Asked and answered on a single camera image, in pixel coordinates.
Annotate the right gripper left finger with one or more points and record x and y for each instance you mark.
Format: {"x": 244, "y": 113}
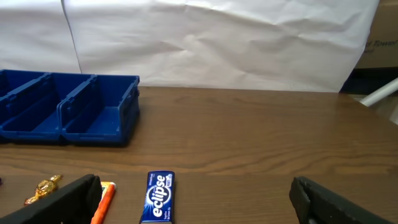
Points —
{"x": 62, "y": 205}

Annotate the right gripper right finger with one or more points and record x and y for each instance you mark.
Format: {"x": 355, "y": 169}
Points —
{"x": 323, "y": 208}

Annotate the orange candy box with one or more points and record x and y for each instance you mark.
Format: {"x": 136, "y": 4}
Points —
{"x": 105, "y": 202}

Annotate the brown cardboard box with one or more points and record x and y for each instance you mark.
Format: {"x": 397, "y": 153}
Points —
{"x": 382, "y": 37}

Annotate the blue candy pack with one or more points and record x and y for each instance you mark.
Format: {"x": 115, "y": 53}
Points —
{"x": 158, "y": 199}

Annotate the white pole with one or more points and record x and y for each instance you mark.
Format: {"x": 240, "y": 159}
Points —
{"x": 381, "y": 93}

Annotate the gold candy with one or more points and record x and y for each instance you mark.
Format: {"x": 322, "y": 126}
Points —
{"x": 43, "y": 188}

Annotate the blue tray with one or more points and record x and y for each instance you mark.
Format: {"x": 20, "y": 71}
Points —
{"x": 102, "y": 121}

